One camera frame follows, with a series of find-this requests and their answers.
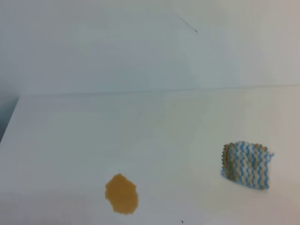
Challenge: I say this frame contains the blue white striped rag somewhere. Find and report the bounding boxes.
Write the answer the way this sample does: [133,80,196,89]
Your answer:
[221,141,274,190]

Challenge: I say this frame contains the brown coffee stain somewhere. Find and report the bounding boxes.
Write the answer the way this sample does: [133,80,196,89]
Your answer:
[105,173,139,215]

